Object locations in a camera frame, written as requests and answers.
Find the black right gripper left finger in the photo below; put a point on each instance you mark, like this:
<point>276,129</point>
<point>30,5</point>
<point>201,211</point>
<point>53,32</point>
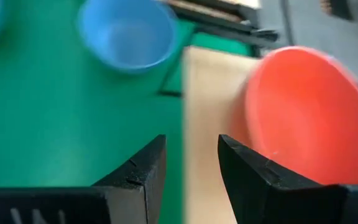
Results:
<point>141,174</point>

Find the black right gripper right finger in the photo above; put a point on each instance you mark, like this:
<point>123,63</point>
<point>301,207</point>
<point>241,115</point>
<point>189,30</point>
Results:
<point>259,193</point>

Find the red plastic bowl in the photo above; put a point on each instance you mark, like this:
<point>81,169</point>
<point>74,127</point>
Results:
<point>306,118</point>

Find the blue plastic bowl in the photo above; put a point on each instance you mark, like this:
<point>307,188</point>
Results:
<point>129,34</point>

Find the green table mat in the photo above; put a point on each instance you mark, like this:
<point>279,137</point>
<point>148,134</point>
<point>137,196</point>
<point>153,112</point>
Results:
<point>42,124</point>

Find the wooden shelf with black frame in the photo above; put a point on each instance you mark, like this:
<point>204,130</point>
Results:
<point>207,109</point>

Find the black metal table frame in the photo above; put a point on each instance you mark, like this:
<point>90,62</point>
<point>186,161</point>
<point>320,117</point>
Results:
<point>228,29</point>

